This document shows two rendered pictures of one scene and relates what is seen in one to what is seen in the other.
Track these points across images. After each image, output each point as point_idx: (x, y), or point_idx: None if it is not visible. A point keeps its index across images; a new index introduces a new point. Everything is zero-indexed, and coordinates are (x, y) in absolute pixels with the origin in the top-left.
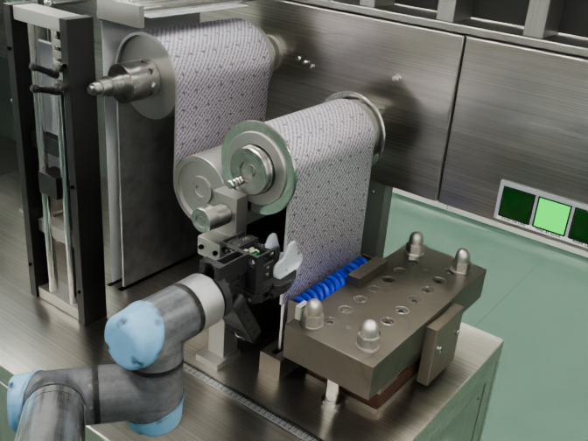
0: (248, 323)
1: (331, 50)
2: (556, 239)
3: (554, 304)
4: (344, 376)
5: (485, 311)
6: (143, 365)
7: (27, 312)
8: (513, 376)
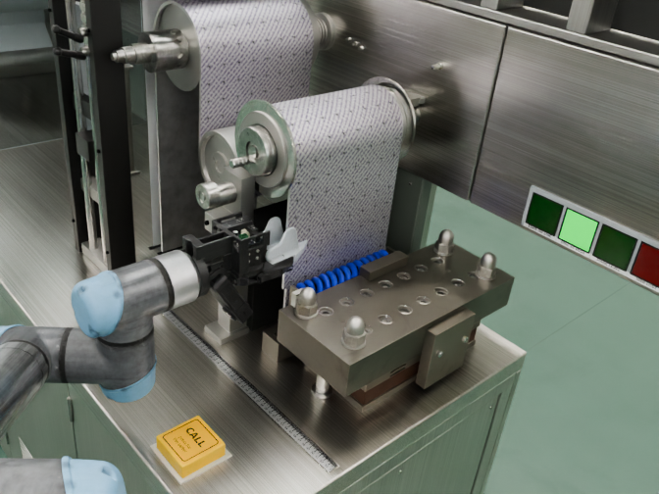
0: (235, 304)
1: (379, 32)
2: (581, 255)
3: (652, 316)
4: (326, 370)
5: (576, 315)
6: (99, 334)
7: (66, 266)
8: (589, 383)
